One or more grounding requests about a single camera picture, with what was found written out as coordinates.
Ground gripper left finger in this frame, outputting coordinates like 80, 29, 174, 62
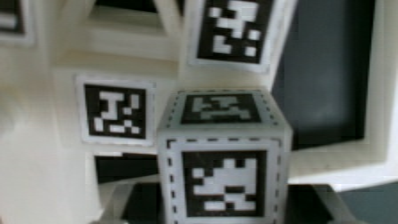
89, 182, 162, 224

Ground white U-shaped fence frame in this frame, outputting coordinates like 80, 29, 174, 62
290, 0, 398, 191

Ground white tagged cube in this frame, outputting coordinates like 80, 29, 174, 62
158, 90, 293, 224

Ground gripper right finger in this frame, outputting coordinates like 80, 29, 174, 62
284, 184, 364, 224

